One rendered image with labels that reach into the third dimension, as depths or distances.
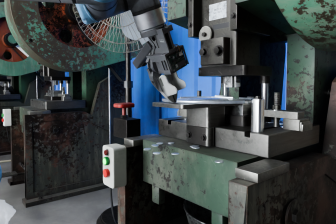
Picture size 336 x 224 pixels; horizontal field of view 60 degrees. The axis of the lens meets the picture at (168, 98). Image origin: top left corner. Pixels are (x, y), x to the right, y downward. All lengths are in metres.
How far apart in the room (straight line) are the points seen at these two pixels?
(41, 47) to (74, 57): 0.22
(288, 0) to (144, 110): 2.79
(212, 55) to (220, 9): 0.15
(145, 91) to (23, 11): 1.70
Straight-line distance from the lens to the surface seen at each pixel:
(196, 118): 0.89
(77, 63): 2.10
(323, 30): 0.72
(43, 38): 2.04
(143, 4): 0.72
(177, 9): 1.05
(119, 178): 1.00
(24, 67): 3.79
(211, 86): 2.53
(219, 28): 0.96
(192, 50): 2.70
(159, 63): 0.75
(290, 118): 0.89
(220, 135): 0.87
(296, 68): 1.09
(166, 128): 1.04
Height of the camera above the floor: 0.83
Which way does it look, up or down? 3 degrees down
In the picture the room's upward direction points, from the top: straight up
